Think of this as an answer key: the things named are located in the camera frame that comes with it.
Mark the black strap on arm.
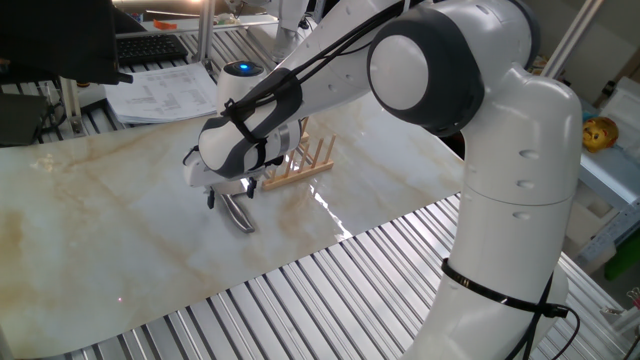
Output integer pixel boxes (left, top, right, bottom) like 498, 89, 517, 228
440, 257, 571, 320

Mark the slotted aluminium monitor stand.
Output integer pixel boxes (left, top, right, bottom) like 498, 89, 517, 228
59, 77, 86, 136

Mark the wooden peg knife rack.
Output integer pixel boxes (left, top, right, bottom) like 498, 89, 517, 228
261, 117, 337, 192

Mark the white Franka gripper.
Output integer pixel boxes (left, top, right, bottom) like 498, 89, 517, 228
182, 145, 267, 211

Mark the marble pattern table mat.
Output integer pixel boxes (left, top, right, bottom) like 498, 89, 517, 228
0, 82, 482, 360

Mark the black computer keyboard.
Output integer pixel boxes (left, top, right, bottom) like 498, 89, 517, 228
115, 33, 190, 67

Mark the golden piggy bank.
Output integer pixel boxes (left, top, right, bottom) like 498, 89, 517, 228
581, 116, 620, 154

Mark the diagonal aluminium brace post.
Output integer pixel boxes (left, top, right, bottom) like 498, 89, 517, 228
541, 0, 605, 80

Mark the green plastic object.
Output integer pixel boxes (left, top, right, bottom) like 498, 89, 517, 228
603, 238, 640, 281

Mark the upright aluminium frame post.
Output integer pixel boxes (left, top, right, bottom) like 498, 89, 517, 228
196, 0, 217, 66

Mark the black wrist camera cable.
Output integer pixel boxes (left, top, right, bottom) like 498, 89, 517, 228
289, 0, 416, 84

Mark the black computer monitor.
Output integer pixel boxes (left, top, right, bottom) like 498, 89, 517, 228
0, 0, 134, 86

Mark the grey metal shelf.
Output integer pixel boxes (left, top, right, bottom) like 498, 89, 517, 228
574, 147, 640, 271

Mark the white foam box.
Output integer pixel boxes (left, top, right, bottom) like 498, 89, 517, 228
598, 75, 640, 164

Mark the black flat case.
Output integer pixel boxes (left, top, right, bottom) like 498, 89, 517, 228
0, 92, 49, 149

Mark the steel cleaver knife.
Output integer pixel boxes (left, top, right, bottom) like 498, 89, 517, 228
212, 179, 257, 235

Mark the stack of printed papers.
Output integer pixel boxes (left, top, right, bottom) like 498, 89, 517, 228
103, 62, 224, 126

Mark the beige cardboard box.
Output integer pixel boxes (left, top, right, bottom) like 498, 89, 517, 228
563, 199, 619, 275

